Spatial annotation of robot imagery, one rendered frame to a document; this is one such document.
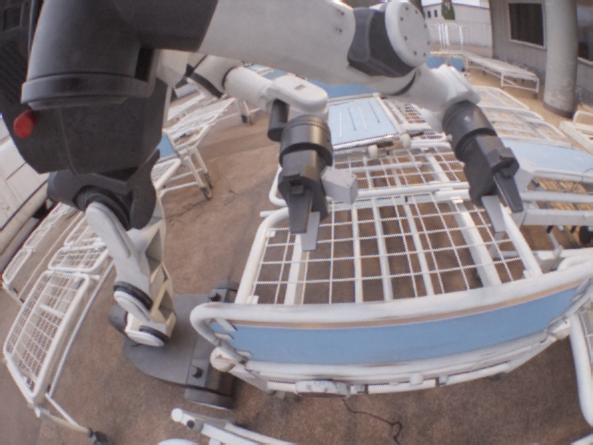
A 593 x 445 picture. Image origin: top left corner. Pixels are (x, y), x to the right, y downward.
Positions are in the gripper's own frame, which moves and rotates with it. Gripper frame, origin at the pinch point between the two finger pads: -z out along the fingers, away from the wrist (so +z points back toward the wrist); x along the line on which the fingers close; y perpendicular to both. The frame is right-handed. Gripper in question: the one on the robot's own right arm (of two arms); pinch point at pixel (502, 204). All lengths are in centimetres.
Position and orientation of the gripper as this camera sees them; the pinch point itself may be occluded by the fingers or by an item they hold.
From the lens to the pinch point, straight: 39.3
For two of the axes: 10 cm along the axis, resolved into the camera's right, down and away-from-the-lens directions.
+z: 0.4, -8.8, 4.7
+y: -9.6, 0.9, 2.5
